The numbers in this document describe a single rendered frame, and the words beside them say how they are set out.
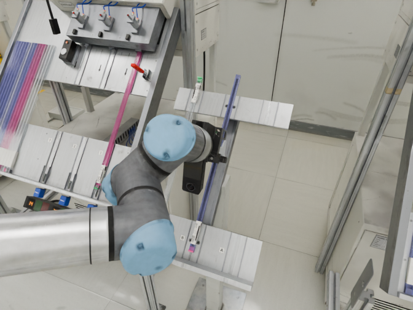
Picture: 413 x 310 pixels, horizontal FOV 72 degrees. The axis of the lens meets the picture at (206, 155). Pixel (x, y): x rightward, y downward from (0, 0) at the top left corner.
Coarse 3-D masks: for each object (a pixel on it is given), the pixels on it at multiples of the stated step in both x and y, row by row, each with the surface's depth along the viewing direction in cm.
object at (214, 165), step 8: (232, 88) 81; (232, 96) 80; (232, 104) 80; (224, 120) 79; (224, 128) 79; (208, 176) 77; (208, 184) 76; (208, 192) 76; (200, 208) 75; (200, 216) 75; (192, 248) 73
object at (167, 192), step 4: (200, 80) 84; (192, 104) 83; (192, 108) 82; (188, 112) 82; (192, 112) 82; (188, 116) 82; (188, 120) 82; (176, 168) 80; (172, 172) 79; (172, 176) 79; (168, 180) 79; (172, 180) 79; (168, 184) 79; (172, 184) 79; (168, 188) 79; (164, 192) 79; (168, 192) 78; (164, 196) 78; (168, 196) 79
